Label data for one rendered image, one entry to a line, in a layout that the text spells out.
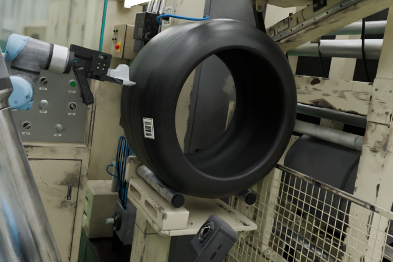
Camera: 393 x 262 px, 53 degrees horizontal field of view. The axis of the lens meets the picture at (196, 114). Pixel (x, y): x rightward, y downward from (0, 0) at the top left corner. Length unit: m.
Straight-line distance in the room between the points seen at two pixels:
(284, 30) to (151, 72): 0.65
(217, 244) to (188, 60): 0.78
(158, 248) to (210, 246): 1.32
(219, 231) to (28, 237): 0.24
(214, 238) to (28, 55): 0.81
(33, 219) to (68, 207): 1.36
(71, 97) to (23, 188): 1.31
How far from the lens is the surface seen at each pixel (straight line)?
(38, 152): 1.81
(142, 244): 1.71
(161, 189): 1.32
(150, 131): 1.14
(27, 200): 0.54
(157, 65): 1.15
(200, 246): 0.44
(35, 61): 1.13
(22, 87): 0.98
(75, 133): 1.86
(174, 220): 1.27
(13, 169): 0.53
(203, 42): 1.17
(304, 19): 1.53
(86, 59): 1.16
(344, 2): 1.41
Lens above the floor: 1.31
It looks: 6 degrees down
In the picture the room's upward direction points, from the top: 8 degrees clockwise
